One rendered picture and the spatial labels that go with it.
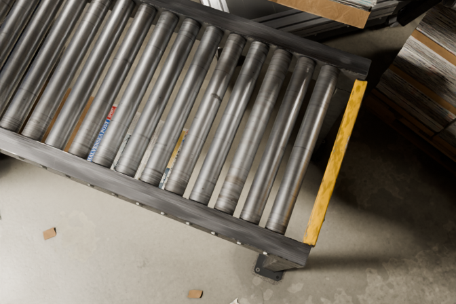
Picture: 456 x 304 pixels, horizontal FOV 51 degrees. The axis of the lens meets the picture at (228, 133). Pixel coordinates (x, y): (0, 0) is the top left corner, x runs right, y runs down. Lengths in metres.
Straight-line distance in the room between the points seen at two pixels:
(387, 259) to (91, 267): 1.15
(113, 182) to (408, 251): 1.26
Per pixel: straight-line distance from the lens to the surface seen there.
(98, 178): 1.20
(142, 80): 1.25
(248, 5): 2.03
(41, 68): 1.34
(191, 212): 1.14
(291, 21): 1.98
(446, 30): 1.50
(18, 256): 2.11
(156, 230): 1.96
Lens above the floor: 1.93
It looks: 73 degrees down
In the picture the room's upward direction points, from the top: 3 degrees counter-clockwise
